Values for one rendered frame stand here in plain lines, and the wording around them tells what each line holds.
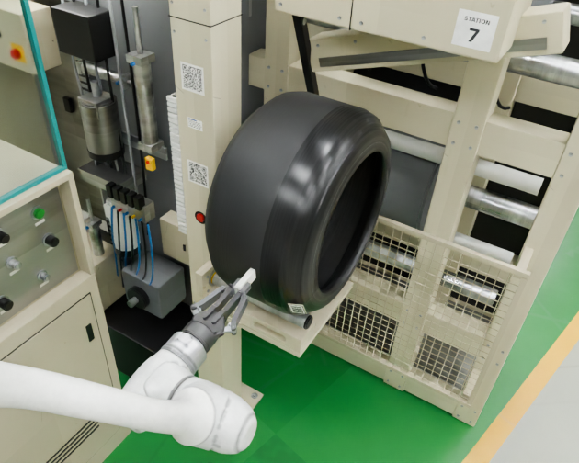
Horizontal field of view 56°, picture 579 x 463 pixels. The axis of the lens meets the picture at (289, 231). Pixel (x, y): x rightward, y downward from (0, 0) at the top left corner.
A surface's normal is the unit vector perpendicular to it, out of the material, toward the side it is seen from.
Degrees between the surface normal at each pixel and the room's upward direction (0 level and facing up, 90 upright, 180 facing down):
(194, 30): 90
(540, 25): 90
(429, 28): 90
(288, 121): 16
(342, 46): 90
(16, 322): 0
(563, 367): 0
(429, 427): 0
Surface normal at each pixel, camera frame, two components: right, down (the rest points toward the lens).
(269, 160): -0.28, -0.30
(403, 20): -0.52, 0.51
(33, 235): 0.85, 0.36
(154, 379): -0.10, -0.70
